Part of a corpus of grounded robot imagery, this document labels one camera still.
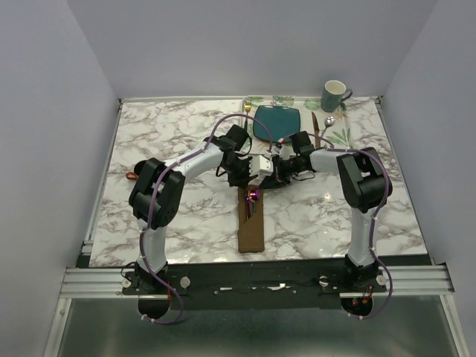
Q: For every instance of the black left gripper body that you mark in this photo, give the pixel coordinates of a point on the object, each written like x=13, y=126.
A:
x=238, y=171

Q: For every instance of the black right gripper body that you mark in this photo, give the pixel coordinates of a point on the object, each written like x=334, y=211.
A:
x=285, y=169

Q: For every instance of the iridescent rainbow spoon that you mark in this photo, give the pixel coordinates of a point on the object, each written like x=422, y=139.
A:
x=254, y=196

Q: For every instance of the brown cloth napkin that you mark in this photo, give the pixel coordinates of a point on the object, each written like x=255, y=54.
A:
x=250, y=234

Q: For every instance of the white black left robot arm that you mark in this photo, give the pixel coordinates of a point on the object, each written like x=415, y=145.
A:
x=156, y=196

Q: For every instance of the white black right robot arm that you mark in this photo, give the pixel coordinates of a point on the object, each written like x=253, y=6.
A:
x=364, y=182

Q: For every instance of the teal square plate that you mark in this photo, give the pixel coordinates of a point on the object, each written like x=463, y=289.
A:
x=279, y=121

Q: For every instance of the brown wooden knife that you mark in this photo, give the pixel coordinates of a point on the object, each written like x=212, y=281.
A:
x=316, y=130

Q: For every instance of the silver spoon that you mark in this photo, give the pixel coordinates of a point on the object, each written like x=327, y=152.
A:
x=328, y=122

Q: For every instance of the white leaf-pattern tray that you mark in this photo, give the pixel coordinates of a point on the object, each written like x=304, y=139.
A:
x=338, y=134

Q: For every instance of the grey-green ceramic mug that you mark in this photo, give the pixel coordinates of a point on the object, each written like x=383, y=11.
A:
x=334, y=94

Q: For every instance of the orange coffee cup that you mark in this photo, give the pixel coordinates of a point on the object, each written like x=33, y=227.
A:
x=133, y=175

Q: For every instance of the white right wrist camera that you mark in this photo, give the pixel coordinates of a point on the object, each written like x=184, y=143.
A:
x=284, y=151

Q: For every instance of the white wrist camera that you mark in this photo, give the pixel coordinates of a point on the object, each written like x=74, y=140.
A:
x=260, y=165
x=284, y=151

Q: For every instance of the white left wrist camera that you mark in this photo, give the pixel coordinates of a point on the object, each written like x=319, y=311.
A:
x=260, y=165

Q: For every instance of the gold fork green handle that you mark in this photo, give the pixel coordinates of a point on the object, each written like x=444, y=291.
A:
x=247, y=108

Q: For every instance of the black metal base frame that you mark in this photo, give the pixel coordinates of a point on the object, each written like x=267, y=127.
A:
x=321, y=283

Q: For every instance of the aluminium extrusion rail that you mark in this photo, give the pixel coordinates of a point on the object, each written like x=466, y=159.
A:
x=100, y=283

